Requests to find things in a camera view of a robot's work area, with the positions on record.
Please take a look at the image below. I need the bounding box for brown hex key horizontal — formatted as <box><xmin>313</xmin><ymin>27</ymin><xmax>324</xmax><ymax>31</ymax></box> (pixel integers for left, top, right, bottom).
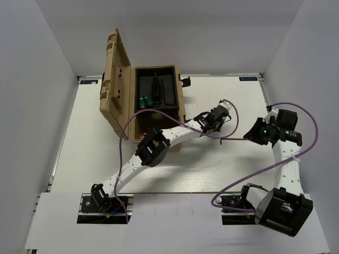
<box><xmin>220</xmin><ymin>138</ymin><xmax>248</xmax><ymax>145</ymax></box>

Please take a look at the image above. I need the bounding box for brown hex key long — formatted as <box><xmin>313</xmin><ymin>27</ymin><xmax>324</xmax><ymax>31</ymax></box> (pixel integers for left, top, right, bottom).
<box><xmin>161</xmin><ymin>80</ymin><xmax>174</xmax><ymax>106</ymax></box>

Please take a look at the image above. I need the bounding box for black toolbox tray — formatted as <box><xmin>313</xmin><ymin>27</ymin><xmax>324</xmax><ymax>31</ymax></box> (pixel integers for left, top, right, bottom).
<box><xmin>134</xmin><ymin>66</ymin><xmax>179</xmax><ymax>113</ymax></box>

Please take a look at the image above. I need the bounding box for green screwdriver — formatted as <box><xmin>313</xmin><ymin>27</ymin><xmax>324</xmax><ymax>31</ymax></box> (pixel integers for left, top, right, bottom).
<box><xmin>139</xmin><ymin>95</ymin><xmax>146</xmax><ymax>110</ymax></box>
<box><xmin>144</xmin><ymin>95</ymin><xmax>154</xmax><ymax>108</ymax></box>

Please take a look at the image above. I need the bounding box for tan plastic toolbox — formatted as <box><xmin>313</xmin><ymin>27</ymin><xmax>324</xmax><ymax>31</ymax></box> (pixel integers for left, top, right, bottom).
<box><xmin>100</xmin><ymin>30</ymin><xmax>186</xmax><ymax>144</ymax></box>

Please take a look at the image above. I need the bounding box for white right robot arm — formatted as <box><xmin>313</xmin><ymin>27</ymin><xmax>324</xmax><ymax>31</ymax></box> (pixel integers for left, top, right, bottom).
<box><xmin>239</xmin><ymin>106</ymin><xmax>313</xmax><ymax>237</ymax></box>

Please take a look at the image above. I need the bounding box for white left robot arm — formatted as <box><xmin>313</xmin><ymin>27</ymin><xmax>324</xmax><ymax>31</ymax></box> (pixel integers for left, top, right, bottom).
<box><xmin>91</xmin><ymin>102</ymin><xmax>231</xmax><ymax>211</ymax></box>

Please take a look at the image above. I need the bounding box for black toolbox latch rear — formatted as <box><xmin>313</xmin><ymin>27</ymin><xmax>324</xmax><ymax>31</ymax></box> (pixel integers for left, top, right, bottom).
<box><xmin>179</xmin><ymin>76</ymin><xmax>191</xmax><ymax>88</ymax></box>

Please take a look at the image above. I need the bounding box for blue label right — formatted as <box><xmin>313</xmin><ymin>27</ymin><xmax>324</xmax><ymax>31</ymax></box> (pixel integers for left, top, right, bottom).
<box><xmin>239</xmin><ymin>77</ymin><xmax>258</xmax><ymax>81</ymax></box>

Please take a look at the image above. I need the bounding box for blue label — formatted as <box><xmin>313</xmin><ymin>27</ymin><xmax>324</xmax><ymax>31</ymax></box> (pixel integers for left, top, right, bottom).
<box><xmin>239</xmin><ymin>77</ymin><xmax>258</xmax><ymax>81</ymax></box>
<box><xmin>80</xmin><ymin>79</ymin><xmax>98</xmax><ymax>85</ymax></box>

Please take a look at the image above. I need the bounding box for blue label left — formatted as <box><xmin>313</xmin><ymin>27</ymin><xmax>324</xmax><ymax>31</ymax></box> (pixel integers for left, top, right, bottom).
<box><xmin>80</xmin><ymin>79</ymin><xmax>98</xmax><ymax>85</ymax></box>

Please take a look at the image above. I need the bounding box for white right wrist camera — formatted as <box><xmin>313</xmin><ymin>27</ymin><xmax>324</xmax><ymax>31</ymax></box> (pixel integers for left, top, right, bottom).
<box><xmin>264</xmin><ymin>105</ymin><xmax>279</xmax><ymax>124</ymax></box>

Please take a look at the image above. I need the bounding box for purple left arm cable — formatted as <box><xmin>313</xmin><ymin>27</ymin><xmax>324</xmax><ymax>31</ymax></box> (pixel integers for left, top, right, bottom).
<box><xmin>113</xmin><ymin>99</ymin><xmax>240</xmax><ymax>224</ymax></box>

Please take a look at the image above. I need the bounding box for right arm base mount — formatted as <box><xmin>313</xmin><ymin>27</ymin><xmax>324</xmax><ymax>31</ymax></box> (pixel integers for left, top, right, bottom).
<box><xmin>215</xmin><ymin>189</ymin><xmax>267</xmax><ymax>225</ymax></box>

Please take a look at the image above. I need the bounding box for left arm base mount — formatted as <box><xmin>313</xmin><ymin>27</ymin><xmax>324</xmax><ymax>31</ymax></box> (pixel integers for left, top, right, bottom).
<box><xmin>77</xmin><ymin>194</ymin><xmax>127</xmax><ymax>225</ymax></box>

